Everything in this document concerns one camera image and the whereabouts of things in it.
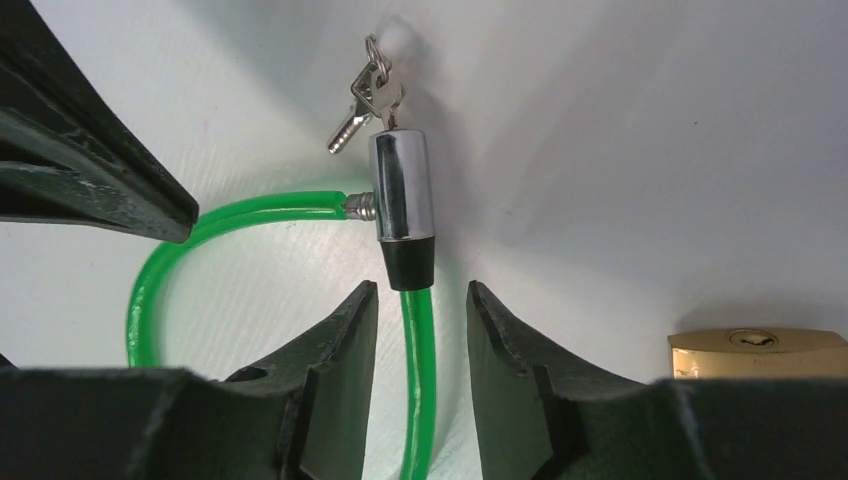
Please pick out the green cable lock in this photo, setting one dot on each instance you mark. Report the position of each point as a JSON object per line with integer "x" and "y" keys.
{"x": 400, "y": 203}

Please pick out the brass padlock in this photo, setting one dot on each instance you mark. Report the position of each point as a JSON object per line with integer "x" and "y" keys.
{"x": 757, "y": 353}

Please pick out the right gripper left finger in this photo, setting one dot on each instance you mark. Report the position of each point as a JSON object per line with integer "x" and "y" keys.
{"x": 301, "y": 412}

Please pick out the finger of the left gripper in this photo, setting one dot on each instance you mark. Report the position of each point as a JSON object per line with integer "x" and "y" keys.
{"x": 66, "y": 158}

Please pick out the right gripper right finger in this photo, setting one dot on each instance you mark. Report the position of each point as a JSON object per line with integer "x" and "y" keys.
{"x": 542, "y": 412}

